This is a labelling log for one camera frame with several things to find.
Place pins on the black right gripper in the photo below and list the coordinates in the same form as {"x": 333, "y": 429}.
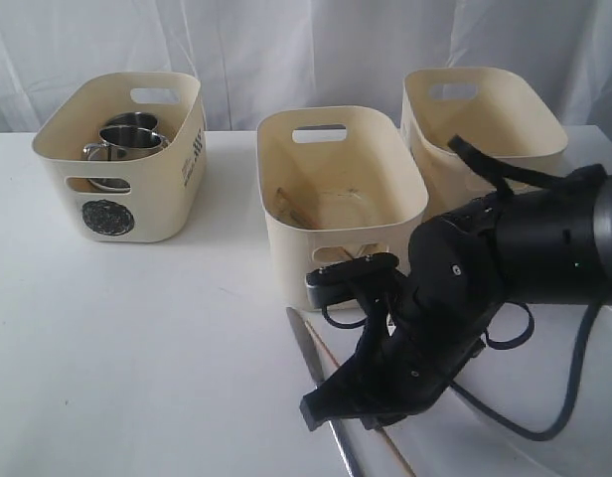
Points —
{"x": 411, "y": 350}

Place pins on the wooden chopstick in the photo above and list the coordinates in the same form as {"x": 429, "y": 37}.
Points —
{"x": 321, "y": 343}
{"x": 290, "y": 211}

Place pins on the steel table knife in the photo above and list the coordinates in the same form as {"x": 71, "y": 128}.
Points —
{"x": 313, "y": 363}

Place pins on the cream bin triangle mark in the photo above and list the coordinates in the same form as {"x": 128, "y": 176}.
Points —
{"x": 350, "y": 170}

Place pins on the large steel bowl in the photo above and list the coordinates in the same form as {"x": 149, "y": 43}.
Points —
{"x": 110, "y": 185}

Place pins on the small steel cup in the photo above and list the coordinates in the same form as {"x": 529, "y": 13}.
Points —
{"x": 124, "y": 143}

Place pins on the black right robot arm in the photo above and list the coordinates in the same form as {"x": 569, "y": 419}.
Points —
{"x": 549, "y": 246}

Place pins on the white square plate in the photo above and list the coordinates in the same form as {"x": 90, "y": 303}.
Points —
{"x": 527, "y": 385}

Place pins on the cream bin circle mark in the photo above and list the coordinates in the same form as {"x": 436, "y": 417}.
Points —
{"x": 163, "y": 186}

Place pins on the cream bin square mark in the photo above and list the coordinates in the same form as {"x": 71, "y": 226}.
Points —
{"x": 495, "y": 110}

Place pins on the steel mug in bin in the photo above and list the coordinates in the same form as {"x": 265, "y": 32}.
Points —
{"x": 139, "y": 119}

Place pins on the white backdrop curtain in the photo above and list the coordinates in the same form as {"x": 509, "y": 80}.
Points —
{"x": 257, "y": 57}

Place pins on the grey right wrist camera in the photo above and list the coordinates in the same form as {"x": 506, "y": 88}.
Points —
{"x": 366, "y": 276}

